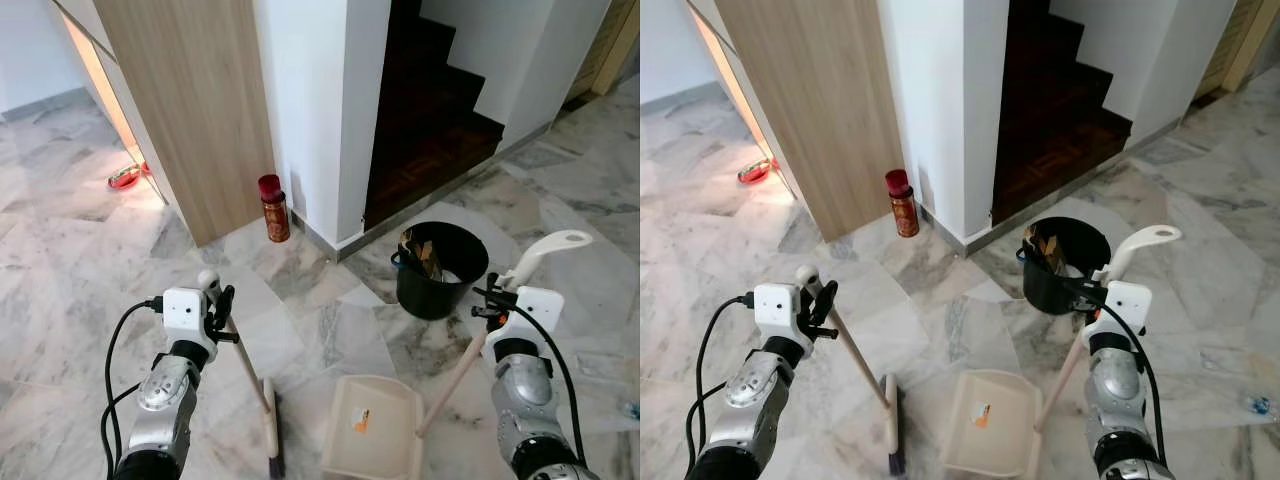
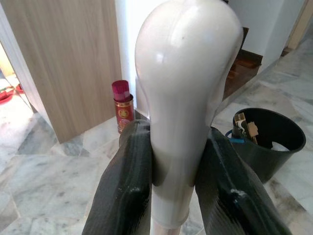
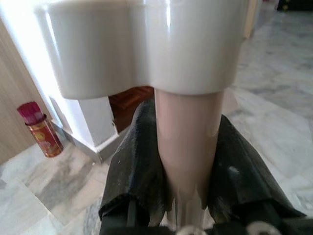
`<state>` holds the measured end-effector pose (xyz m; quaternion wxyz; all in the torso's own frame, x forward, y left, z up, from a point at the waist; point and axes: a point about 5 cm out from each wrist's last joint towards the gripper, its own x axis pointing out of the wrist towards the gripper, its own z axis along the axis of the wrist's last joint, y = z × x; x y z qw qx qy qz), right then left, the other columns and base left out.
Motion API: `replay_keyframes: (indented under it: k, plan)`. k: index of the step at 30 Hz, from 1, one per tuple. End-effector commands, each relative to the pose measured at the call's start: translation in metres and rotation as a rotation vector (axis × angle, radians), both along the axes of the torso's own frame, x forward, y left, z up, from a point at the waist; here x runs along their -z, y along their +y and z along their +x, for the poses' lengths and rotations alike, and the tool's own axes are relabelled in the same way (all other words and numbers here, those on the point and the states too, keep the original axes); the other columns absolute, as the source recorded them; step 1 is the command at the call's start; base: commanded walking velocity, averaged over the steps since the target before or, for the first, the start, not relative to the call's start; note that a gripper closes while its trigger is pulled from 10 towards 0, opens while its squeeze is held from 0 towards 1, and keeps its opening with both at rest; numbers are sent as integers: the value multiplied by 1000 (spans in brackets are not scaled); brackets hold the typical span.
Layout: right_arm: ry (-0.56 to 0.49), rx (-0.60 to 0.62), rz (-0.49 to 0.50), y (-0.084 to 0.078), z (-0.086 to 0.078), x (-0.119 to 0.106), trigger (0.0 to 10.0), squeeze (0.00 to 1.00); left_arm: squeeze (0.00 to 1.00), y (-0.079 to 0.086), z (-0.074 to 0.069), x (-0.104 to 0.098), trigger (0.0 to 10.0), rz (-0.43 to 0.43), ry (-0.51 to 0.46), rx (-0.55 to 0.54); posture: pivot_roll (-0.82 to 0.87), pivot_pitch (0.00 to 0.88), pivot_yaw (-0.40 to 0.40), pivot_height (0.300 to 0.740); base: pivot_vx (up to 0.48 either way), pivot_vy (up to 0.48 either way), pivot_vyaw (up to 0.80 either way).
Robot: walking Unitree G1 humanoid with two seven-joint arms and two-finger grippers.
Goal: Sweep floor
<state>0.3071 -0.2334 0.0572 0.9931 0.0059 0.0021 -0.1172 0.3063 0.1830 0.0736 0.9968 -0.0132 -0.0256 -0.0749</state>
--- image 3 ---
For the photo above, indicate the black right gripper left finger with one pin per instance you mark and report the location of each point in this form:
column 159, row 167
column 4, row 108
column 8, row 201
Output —
column 132, row 171

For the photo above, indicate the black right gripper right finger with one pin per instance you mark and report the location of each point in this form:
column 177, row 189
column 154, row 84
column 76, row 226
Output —
column 244, row 181

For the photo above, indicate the red can of incense sticks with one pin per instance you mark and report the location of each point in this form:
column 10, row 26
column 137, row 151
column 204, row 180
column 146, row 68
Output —
column 46, row 137

